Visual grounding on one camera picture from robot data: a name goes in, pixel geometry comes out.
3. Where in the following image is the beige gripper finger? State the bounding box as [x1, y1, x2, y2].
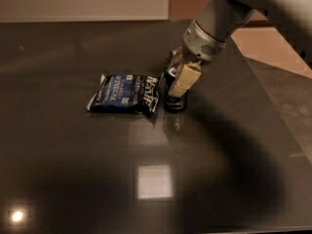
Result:
[169, 47, 184, 69]
[172, 61, 202, 97]

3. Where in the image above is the dark pepsi can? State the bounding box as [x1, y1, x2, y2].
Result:
[164, 66, 188, 113]

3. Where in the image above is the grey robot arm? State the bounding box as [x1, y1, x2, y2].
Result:
[169, 0, 312, 98]

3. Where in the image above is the blue chip bag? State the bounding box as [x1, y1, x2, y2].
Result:
[87, 74, 160, 117]

